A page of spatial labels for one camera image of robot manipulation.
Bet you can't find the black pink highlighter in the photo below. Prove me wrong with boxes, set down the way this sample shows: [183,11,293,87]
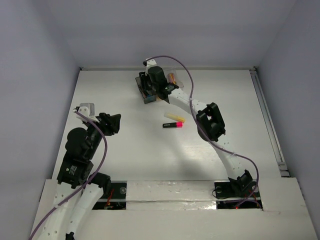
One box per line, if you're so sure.
[162,121,184,129]

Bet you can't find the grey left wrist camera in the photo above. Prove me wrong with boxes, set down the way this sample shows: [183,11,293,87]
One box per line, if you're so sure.
[73,102,95,118]

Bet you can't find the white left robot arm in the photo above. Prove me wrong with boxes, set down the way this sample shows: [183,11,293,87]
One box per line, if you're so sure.
[29,102,121,240]

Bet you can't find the white foam front board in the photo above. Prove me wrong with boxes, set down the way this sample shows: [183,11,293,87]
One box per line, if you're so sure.
[75,178,317,240]

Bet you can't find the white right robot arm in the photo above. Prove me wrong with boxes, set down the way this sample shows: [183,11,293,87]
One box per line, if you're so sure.
[139,65,260,200]

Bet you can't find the clear plastic bin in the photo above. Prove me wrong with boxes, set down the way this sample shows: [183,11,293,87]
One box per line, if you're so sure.
[167,70,184,89]

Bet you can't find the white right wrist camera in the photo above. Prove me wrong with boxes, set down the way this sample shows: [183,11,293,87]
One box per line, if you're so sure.
[142,59,157,68]

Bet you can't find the metal rail right side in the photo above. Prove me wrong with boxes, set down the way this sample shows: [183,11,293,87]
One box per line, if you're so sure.
[249,69,291,178]

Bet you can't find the yellow highlighter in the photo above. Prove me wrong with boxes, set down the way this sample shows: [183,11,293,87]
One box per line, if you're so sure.
[164,112,186,123]

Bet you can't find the smoky grey plastic bin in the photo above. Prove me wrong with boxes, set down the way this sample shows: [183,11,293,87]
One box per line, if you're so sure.
[135,77,157,104]

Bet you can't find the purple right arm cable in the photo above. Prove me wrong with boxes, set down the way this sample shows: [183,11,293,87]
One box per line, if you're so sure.
[153,55,260,210]

